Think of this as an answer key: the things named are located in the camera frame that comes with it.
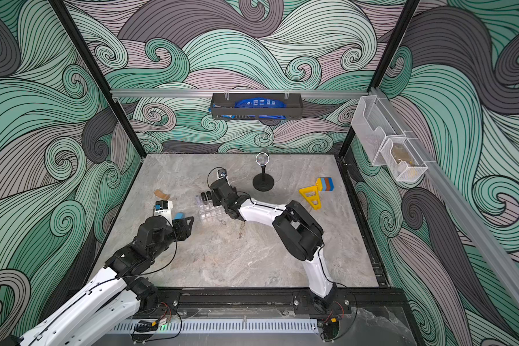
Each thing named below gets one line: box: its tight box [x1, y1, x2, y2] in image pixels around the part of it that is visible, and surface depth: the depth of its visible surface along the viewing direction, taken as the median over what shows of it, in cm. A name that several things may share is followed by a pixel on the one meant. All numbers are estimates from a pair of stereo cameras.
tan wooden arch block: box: [154, 188, 170, 201], surface depth 105 cm
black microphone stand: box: [252, 152, 275, 193], surface depth 107 cm
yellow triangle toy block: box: [298, 185, 322, 211], surface depth 106 cm
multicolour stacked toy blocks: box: [315, 177, 335, 192], surface depth 106 cm
